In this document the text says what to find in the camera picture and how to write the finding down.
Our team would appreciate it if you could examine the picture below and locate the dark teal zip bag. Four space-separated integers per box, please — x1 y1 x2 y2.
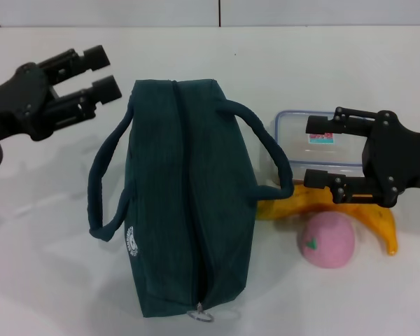
87 78 295 313

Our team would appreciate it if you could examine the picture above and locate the clear container with blue rim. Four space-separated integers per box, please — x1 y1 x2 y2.
274 109 365 186

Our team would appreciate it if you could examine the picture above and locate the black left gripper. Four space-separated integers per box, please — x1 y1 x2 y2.
0 44 123 146

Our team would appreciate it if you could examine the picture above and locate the yellow banana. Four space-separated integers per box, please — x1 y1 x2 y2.
257 184 400 257

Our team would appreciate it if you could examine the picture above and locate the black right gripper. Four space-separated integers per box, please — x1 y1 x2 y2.
303 106 420 206

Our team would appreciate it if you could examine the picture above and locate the pink peach toy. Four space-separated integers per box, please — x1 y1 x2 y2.
298 211 356 270

